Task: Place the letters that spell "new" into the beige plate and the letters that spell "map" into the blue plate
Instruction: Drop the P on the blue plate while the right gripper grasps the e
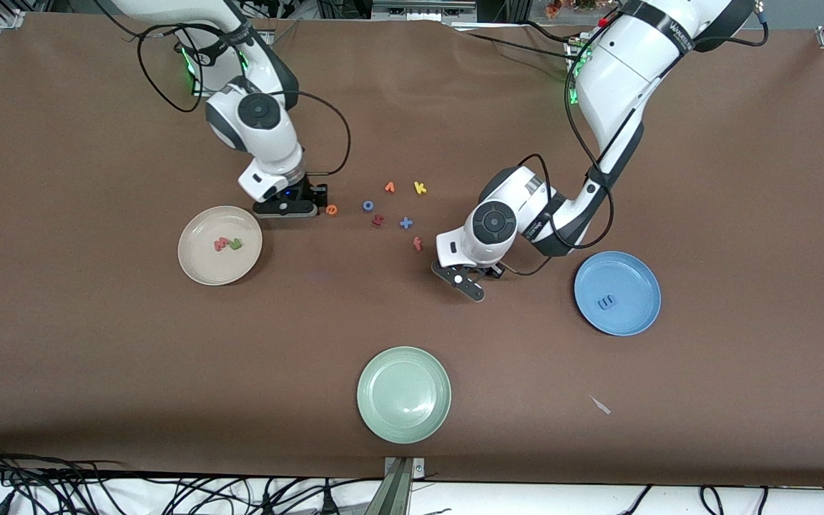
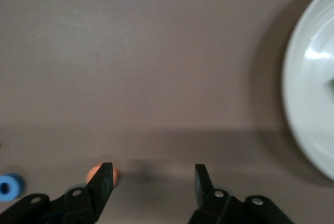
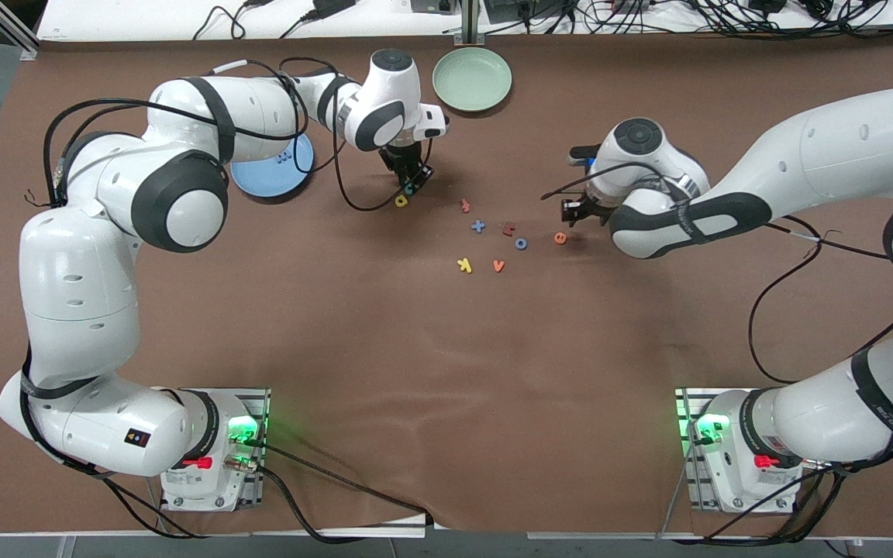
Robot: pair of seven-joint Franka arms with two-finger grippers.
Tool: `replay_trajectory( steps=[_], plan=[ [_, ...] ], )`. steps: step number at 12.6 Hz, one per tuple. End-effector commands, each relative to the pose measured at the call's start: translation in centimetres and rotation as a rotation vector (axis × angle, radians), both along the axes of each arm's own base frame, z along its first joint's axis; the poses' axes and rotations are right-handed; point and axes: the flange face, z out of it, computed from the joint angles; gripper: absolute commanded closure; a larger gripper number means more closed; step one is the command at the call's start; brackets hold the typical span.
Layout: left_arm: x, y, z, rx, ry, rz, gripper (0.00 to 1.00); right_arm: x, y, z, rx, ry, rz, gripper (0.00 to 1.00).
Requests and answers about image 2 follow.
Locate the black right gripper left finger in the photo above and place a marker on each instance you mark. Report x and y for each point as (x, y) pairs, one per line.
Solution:
(104, 182)

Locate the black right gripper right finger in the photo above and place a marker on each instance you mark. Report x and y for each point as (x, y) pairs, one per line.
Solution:
(202, 187)

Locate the orange letter e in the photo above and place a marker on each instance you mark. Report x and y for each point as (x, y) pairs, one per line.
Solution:
(90, 175)

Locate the green letter n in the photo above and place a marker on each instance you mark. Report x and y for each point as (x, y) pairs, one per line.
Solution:
(331, 84)

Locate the blue letter o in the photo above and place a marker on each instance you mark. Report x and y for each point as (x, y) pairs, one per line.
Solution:
(15, 186)

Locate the brown table cover sheet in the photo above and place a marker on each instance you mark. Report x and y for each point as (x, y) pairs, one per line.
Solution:
(130, 51)

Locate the beige round plate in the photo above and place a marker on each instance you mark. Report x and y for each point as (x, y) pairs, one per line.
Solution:
(308, 104)

